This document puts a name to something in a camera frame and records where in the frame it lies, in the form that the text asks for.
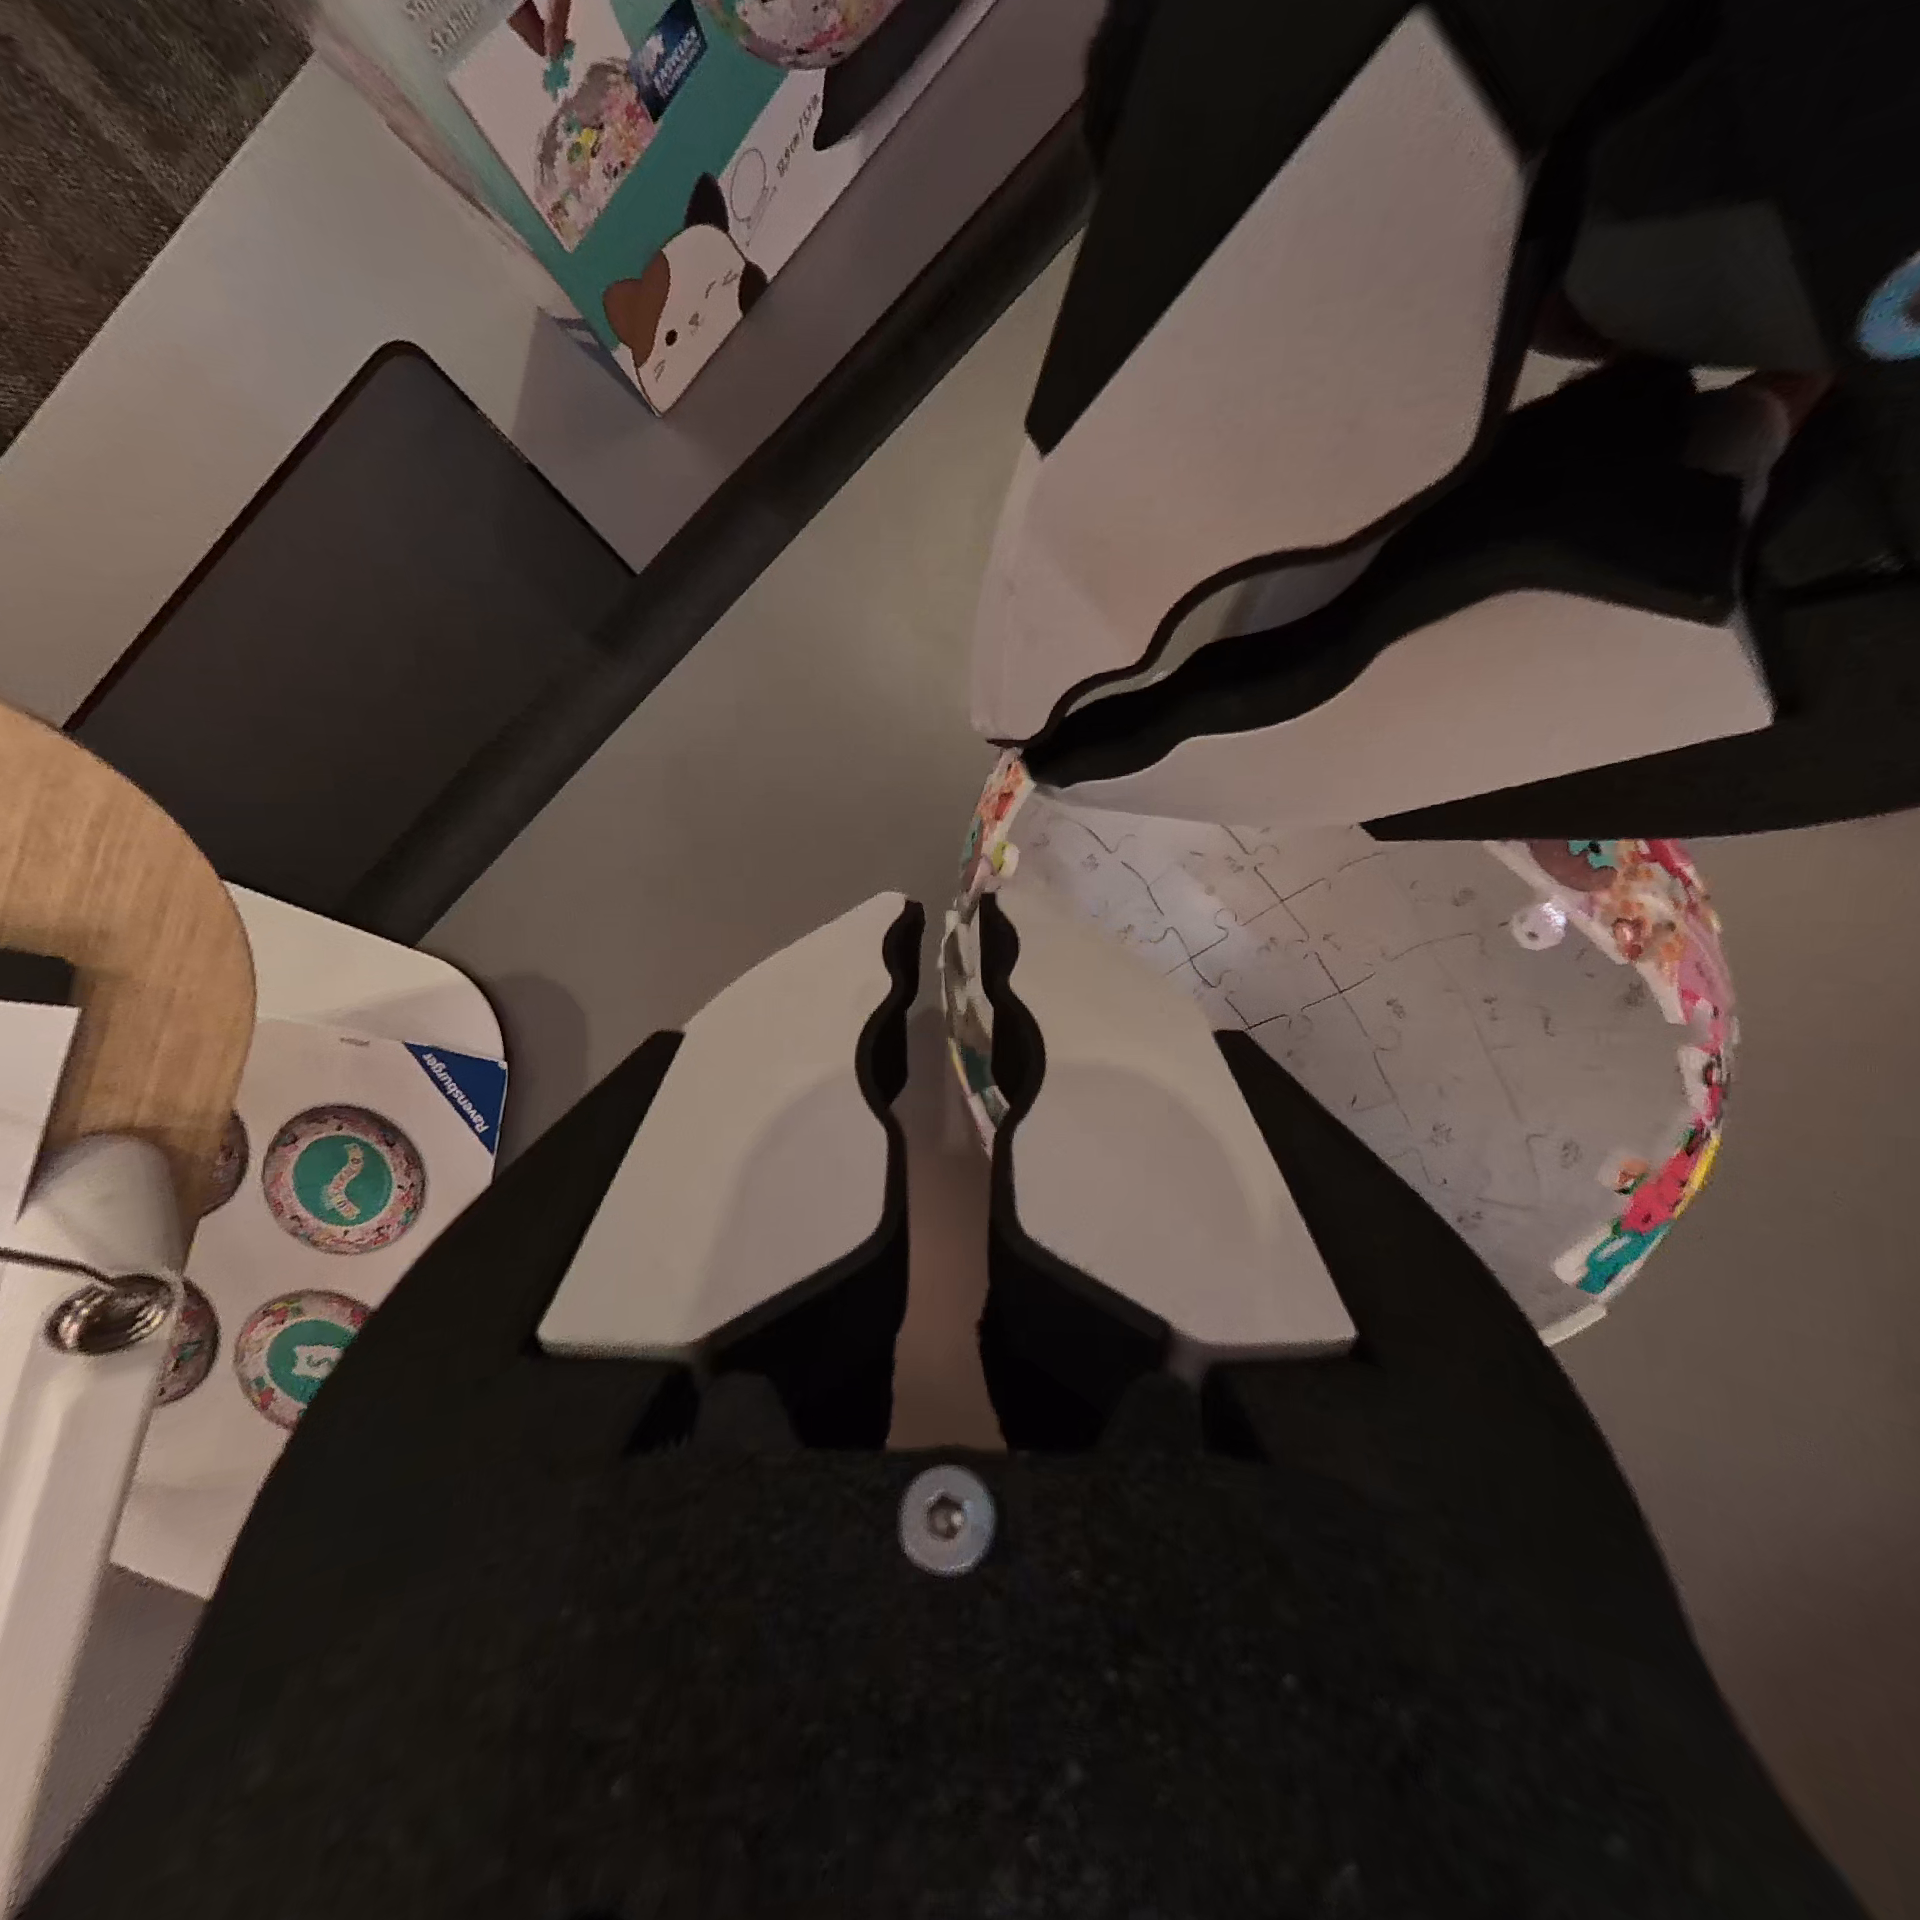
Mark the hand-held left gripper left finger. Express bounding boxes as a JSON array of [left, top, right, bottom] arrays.
[[540, 891, 930, 1444]]

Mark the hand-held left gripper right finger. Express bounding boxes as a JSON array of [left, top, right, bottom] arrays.
[[959, 891, 1357, 1438]]

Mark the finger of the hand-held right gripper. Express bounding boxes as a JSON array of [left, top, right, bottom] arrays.
[[976, 16, 1530, 751], [1036, 585, 1776, 838]]

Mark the colourful puzzle ball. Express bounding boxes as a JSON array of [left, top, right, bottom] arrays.
[[944, 751, 1742, 1336]]

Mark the puzzle box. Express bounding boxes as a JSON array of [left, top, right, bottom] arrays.
[[316, 0, 992, 414]]

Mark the sheet with round pictures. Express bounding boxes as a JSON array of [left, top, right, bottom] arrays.
[[120, 886, 510, 1592]]

